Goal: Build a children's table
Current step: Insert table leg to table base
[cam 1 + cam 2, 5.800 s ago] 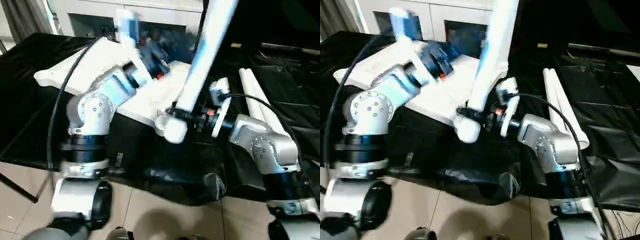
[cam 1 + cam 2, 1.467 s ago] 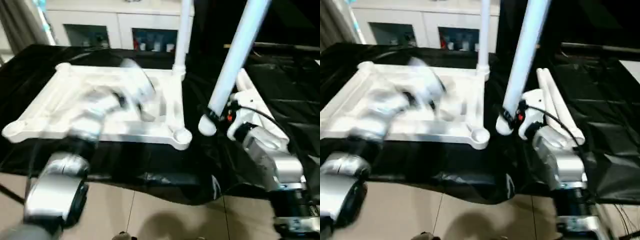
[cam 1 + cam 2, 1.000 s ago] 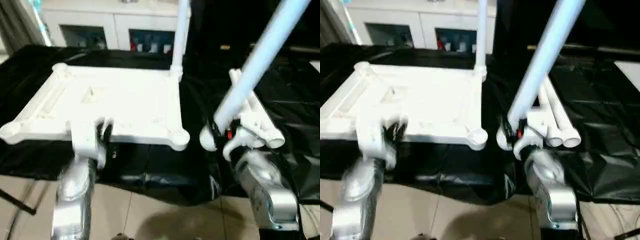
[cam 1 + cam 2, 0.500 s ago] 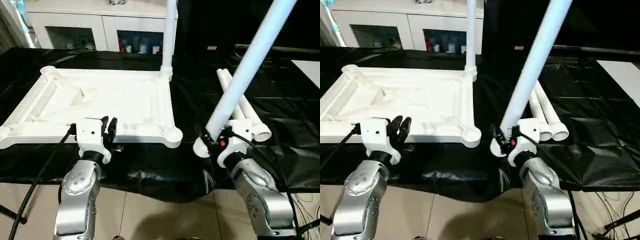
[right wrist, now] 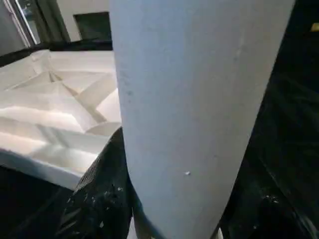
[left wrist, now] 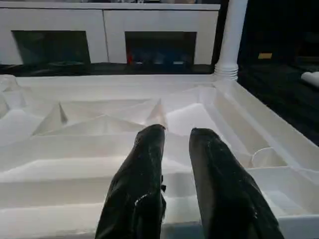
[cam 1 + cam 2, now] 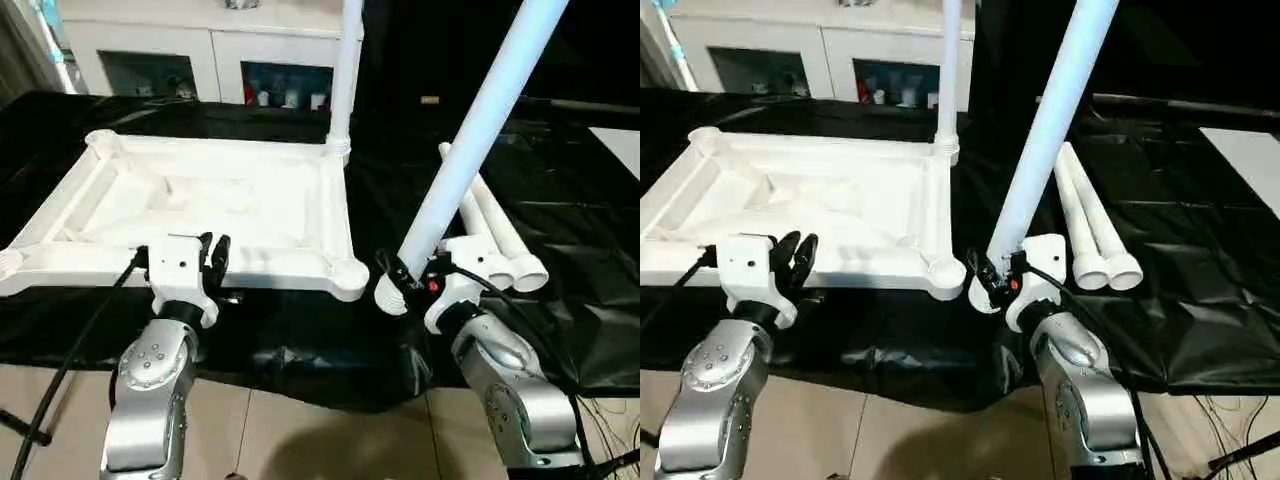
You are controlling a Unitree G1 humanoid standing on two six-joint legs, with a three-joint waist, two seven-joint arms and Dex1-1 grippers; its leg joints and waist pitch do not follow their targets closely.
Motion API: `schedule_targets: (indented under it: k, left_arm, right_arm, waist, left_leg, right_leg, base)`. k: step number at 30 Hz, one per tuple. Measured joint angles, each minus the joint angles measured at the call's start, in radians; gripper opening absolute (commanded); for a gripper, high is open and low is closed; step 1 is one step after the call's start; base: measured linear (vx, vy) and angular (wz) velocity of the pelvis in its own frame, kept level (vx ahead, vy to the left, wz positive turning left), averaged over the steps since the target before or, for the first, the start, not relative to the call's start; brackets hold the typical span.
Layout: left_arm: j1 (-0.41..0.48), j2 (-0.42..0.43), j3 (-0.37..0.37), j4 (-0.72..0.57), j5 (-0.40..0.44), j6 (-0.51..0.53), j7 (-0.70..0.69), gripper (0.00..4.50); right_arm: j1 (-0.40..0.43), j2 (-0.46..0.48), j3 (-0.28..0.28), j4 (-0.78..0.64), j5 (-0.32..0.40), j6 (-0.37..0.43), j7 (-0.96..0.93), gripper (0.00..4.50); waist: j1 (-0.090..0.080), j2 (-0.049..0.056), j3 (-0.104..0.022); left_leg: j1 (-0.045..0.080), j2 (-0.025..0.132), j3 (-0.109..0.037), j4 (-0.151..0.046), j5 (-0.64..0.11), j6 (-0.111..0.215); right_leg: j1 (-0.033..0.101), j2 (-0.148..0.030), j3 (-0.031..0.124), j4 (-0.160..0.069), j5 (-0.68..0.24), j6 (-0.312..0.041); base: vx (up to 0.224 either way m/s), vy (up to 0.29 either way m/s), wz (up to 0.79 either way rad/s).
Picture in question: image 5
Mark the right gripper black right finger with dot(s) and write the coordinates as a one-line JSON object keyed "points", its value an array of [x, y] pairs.
{"points": [[261, 211]]}

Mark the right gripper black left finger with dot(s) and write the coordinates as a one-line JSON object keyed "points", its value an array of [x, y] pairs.
{"points": [[104, 199]]}

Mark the white plastic stool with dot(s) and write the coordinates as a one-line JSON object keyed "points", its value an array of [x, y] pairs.
{"points": [[49, 112]]}

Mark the white plastic table leg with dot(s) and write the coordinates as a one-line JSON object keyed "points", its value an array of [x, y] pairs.
{"points": [[199, 99]]}

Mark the black glossy mat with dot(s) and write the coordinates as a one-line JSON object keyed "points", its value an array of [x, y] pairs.
{"points": [[286, 112]]}

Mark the grey curtain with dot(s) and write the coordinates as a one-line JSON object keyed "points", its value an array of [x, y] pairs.
{"points": [[53, 22]]}

